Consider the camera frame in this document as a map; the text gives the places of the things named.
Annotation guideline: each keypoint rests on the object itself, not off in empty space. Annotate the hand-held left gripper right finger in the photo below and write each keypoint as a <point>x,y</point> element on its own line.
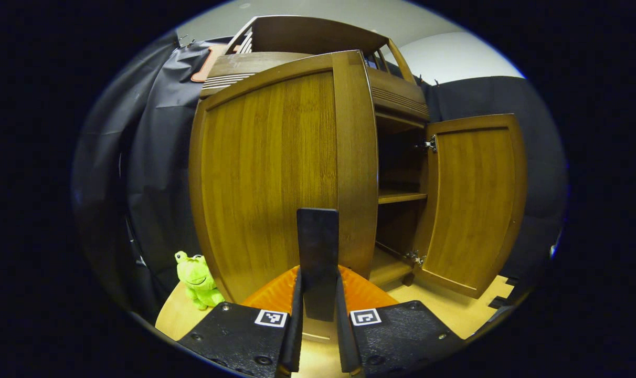
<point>396,336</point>

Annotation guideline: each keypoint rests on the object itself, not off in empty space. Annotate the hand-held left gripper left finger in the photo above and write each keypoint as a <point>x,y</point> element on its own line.
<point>244,336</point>

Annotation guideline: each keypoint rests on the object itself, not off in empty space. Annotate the wooden shoe cabinet door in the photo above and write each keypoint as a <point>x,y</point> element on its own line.
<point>475,199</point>
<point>271,173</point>

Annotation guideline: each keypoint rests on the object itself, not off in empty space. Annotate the wooden double-door shoe cabinet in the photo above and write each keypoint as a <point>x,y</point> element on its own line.
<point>396,94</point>

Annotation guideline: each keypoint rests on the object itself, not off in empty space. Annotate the metal door hinge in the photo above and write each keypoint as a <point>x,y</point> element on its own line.
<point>431,143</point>
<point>415,257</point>

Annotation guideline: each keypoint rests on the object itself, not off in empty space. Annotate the green frog plush toy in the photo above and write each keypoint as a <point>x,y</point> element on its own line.
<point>197,281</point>

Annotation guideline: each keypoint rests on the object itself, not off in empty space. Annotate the wooden inner shelf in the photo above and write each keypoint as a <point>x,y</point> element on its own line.
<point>402,197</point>

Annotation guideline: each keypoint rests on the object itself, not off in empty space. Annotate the black backdrop cloth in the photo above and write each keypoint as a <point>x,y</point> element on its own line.
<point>155,157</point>

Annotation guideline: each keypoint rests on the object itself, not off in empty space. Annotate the stack of tan leaning books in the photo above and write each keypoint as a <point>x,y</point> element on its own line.
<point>246,41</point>

